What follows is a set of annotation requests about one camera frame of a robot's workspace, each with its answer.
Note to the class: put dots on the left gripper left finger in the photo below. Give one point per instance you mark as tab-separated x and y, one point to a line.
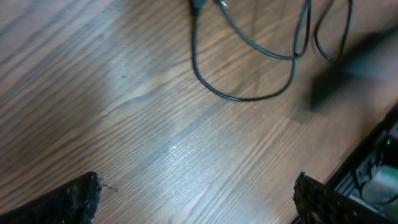
74	202

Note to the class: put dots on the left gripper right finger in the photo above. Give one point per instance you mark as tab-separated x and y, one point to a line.
316	203

